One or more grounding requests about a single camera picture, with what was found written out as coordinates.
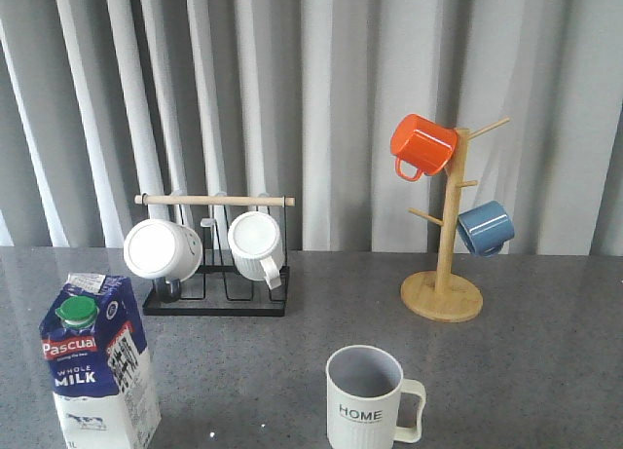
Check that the wooden mug tree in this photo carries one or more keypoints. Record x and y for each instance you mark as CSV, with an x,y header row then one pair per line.
x,y
441,295

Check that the white smooth mug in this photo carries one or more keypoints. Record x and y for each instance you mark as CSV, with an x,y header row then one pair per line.
x,y
156,248

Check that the white ribbed mug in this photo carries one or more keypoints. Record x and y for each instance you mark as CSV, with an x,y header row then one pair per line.
x,y
255,241

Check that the grey white curtain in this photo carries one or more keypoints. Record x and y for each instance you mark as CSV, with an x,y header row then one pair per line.
x,y
102,100

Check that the black wire mug rack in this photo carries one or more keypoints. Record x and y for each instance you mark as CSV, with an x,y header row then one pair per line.
x,y
217,288

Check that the blue white milk carton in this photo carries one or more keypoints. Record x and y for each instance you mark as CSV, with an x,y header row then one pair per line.
x,y
103,385

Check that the blue mug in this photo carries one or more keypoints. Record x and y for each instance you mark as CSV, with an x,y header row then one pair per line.
x,y
485,229

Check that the white HOME mug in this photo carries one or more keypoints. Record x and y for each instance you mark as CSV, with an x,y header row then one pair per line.
x,y
364,389

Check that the orange mug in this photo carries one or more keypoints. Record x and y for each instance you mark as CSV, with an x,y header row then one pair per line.
x,y
420,147

